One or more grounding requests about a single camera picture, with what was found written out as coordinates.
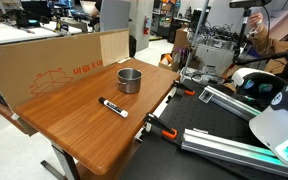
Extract bystander bare hand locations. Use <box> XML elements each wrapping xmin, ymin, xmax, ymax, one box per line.
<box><xmin>247</xmin><ymin>12</ymin><xmax>265</xmax><ymax>35</ymax></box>

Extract black white marker pen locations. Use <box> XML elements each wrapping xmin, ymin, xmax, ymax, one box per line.
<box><xmin>98</xmin><ymin>96</ymin><xmax>130</xmax><ymax>119</ymax></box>

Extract brown jacket forearm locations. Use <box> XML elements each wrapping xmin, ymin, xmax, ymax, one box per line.
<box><xmin>249</xmin><ymin>24</ymin><xmax>288</xmax><ymax>76</ymax></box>

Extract small steel pot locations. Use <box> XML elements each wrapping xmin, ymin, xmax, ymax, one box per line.
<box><xmin>116</xmin><ymin>67</ymin><xmax>143</xmax><ymax>95</ymax></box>

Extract flat brown cardboard sheets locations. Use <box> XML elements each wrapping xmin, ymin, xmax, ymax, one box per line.
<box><xmin>266</xmin><ymin>9</ymin><xmax>288</xmax><ymax>42</ymax></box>

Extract grey white equipment box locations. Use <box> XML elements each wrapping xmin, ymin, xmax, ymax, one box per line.
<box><xmin>195</xmin><ymin>43</ymin><xmax>236</xmax><ymax>76</ymax></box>

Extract slanted aluminium pole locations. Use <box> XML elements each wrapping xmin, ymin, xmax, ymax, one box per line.
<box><xmin>179</xmin><ymin>0</ymin><xmax>211</xmax><ymax>83</ymax></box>

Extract white black VR headset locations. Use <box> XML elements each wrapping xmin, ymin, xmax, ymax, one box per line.
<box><xmin>230</xmin><ymin>67</ymin><xmax>288</xmax><ymax>112</ymax></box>

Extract brown cardboard box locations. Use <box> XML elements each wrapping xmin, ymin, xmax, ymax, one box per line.
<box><xmin>173</xmin><ymin>27</ymin><xmax>192</xmax><ymax>52</ymax></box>

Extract dark storage shelf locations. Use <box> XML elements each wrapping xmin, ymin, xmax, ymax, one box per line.
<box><xmin>151</xmin><ymin>0</ymin><xmax>177</xmax><ymax>39</ymax></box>

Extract open box with orange items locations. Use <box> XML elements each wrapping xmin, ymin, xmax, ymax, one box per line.
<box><xmin>157</xmin><ymin>52</ymin><xmax>182</xmax><ymax>73</ymax></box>

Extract black orange bar clamp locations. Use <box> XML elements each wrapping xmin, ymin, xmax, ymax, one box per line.
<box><xmin>171</xmin><ymin>80</ymin><xmax>196</xmax><ymax>98</ymax></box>
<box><xmin>143</xmin><ymin>112</ymin><xmax>179</xmax><ymax>141</ymax></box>

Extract red fire extinguisher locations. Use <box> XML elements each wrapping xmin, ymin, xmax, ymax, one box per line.
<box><xmin>142</xmin><ymin>14</ymin><xmax>152</xmax><ymax>36</ymax></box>

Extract grey chair backrest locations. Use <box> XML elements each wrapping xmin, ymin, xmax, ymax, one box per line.
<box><xmin>99</xmin><ymin>0</ymin><xmax>132</xmax><ymax>33</ymax></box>

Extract person in black shirt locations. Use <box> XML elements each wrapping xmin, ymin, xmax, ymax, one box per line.
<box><xmin>89</xmin><ymin>0</ymin><xmax>104</xmax><ymax>18</ymax></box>

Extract brown cardboard box panel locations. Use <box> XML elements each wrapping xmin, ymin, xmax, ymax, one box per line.
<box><xmin>0</xmin><ymin>28</ymin><xmax>131</xmax><ymax>113</ymax></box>

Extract black lab equipment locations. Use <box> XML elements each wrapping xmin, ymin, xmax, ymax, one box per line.
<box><xmin>1</xmin><ymin>7</ymin><xmax>52</xmax><ymax>30</ymax></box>

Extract grey metal table leg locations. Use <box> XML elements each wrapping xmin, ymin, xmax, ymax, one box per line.
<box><xmin>39</xmin><ymin>142</ymin><xmax>82</xmax><ymax>180</ymax></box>

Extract white lab table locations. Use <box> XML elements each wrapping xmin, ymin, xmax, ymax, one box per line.
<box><xmin>0</xmin><ymin>21</ymin><xmax>84</xmax><ymax>48</ymax></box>

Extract black stereo camera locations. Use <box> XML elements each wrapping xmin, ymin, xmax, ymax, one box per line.
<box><xmin>229</xmin><ymin>0</ymin><xmax>273</xmax><ymax>9</ymax></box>

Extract black camera stand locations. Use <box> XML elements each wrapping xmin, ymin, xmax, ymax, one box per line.
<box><xmin>232</xmin><ymin>7</ymin><xmax>288</xmax><ymax>68</ymax></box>

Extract aluminium extrusion rail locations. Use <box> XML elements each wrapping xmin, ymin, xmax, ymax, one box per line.
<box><xmin>197</xmin><ymin>85</ymin><xmax>262</xmax><ymax>122</ymax></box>
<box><xmin>179</xmin><ymin>127</ymin><xmax>288</xmax><ymax>180</ymax></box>

